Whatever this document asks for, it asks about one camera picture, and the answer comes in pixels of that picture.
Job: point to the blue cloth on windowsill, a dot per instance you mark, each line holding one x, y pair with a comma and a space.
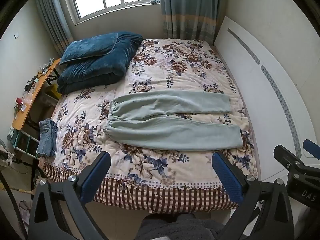
155, 0

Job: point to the light green fleece pants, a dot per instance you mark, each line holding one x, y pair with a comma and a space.
150, 130

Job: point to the dark blue velvet pillow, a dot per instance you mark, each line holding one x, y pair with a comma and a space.
87, 48

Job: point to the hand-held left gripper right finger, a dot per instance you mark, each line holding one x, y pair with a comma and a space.
227, 180

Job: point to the white bed headboard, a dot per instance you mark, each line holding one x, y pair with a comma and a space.
250, 67

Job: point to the dark blue folded quilt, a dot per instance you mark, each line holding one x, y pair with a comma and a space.
100, 72

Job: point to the yellow box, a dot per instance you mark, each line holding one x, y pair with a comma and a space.
53, 92

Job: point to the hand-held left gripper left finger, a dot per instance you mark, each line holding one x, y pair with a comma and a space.
96, 177

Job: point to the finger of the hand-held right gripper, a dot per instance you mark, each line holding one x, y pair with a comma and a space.
287, 156
312, 148

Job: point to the person's dark fleece clothing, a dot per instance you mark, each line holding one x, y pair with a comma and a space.
180, 226

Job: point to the wooden desk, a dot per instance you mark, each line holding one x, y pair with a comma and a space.
32, 97

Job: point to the folded blue jeans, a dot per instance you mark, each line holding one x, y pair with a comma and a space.
46, 137

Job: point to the blue grey curtain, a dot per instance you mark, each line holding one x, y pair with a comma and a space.
52, 25
190, 10

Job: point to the floral bed blanket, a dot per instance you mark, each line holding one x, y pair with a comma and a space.
175, 62

